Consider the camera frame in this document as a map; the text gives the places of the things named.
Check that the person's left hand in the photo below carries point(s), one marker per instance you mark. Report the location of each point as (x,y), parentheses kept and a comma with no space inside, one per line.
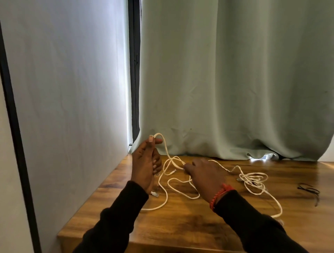
(143,166)

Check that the person's right hand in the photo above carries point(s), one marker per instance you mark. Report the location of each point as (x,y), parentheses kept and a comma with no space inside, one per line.
(206,179)

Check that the person's left forearm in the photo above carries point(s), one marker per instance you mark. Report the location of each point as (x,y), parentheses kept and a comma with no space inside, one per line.
(114,224)

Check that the person's right forearm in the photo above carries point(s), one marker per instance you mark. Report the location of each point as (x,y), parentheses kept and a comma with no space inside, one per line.
(255,229)

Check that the wooden cabinet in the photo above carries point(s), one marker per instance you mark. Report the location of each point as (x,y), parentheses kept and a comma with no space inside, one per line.
(182,229)

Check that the white side panel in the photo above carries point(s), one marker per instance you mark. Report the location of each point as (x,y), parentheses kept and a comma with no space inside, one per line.
(65,104)

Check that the grey-green curtain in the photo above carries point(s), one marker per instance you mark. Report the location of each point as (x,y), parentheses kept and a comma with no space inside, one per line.
(234,78)

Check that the black window frame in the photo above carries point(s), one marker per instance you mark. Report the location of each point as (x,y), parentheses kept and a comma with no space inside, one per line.
(135,65)

